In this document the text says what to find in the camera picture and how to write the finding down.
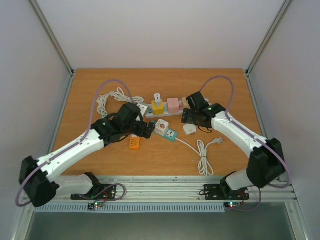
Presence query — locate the grey slotted cable duct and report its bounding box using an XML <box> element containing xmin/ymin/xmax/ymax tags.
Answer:
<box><xmin>34</xmin><ymin>202</ymin><xmax>225</xmax><ymax>214</ymax></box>

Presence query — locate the white coiled cord right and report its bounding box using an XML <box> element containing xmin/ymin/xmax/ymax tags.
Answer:
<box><xmin>176</xmin><ymin>136</ymin><xmax>225</xmax><ymax>177</ymax></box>

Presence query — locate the orange power strip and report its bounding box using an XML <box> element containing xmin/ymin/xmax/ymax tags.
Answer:
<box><xmin>129</xmin><ymin>134</ymin><xmax>141</xmax><ymax>150</ymax></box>

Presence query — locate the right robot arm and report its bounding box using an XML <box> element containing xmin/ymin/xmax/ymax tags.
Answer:
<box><xmin>181</xmin><ymin>91</ymin><xmax>286</xmax><ymax>199</ymax></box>

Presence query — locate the white cube charger back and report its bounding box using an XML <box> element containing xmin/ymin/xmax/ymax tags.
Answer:
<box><xmin>154</xmin><ymin>119</ymin><xmax>169</xmax><ymax>136</ymax></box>

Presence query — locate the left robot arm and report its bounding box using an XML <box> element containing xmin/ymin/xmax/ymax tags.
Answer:
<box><xmin>15</xmin><ymin>102</ymin><xmax>156</xmax><ymax>207</ymax></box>

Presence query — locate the purple cable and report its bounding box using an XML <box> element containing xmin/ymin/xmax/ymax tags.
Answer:
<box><xmin>199</xmin><ymin>75</ymin><xmax>292</xmax><ymax>212</ymax></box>
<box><xmin>15</xmin><ymin>79</ymin><xmax>133</xmax><ymax>208</ymax></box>

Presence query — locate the beige cube socket adapter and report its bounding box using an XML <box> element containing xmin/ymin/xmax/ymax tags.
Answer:
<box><xmin>182</xmin><ymin>97</ymin><xmax>190</xmax><ymax>109</ymax></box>

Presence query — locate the teal power strip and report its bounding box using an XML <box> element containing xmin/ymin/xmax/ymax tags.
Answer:
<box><xmin>155</xmin><ymin>128</ymin><xmax>178</xmax><ymax>142</ymax></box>

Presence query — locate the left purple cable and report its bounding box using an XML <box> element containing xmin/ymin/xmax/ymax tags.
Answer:
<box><xmin>15</xmin><ymin>79</ymin><xmax>133</xmax><ymax>208</ymax></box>

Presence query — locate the pink cube socket adapter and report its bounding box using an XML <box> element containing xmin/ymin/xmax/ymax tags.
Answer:
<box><xmin>167</xmin><ymin>97</ymin><xmax>180</xmax><ymax>114</ymax></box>

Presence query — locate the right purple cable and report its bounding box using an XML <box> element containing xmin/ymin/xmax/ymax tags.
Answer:
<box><xmin>199</xmin><ymin>75</ymin><xmax>292</xmax><ymax>212</ymax></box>

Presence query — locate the white square charger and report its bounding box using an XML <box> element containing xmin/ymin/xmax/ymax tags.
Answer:
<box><xmin>154</xmin><ymin>93</ymin><xmax>162</xmax><ymax>107</ymax></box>

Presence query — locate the white coiled cord left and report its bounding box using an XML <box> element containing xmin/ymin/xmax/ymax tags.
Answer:
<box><xmin>96</xmin><ymin>87</ymin><xmax>145</xmax><ymax>118</ymax></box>

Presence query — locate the white round plug charger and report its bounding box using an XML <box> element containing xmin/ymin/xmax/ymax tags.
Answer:
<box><xmin>183</xmin><ymin>124</ymin><xmax>197</xmax><ymax>136</ymax></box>

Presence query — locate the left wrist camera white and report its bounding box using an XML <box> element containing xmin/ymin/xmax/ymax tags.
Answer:
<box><xmin>137</xmin><ymin>102</ymin><xmax>150</xmax><ymax>117</ymax></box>

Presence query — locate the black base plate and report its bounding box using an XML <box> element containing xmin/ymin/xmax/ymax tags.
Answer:
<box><xmin>202</xmin><ymin>184</ymin><xmax>250</xmax><ymax>201</ymax></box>
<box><xmin>70</xmin><ymin>184</ymin><xmax>117</xmax><ymax>201</ymax></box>

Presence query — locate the white coiled cord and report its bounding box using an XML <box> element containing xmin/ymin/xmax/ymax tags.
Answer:
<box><xmin>176</xmin><ymin>136</ymin><xmax>225</xmax><ymax>177</ymax></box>
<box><xmin>96</xmin><ymin>87</ymin><xmax>145</xmax><ymax>118</ymax></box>

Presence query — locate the aluminium rail frame front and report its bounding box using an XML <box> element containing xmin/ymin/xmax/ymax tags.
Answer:
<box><xmin>23</xmin><ymin>174</ymin><xmax>298</xmax><ymax>204</ymax></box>

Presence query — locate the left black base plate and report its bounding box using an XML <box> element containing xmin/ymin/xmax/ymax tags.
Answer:
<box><xmin>70</xmin><ymin>184</ymin><xmax>117</xmax><ymax>201</ymax></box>

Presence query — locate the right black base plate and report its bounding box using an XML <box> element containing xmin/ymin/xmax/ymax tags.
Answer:
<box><xmin>202</xmin><ymin>184</ymin><xmax>250</xmax><ymax>201</ymax></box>

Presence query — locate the white long power strip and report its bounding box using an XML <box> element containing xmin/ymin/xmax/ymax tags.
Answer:
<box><xmin>145</xmin><ymin>100</ymin><xmax>184</xmax><ymax>119</ymax></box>

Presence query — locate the yellow cube socket adapter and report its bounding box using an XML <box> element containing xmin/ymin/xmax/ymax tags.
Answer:
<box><xmin>151</xmin><ymin>100</ymin><xmax>165</xmax><ymax>116</ymax></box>

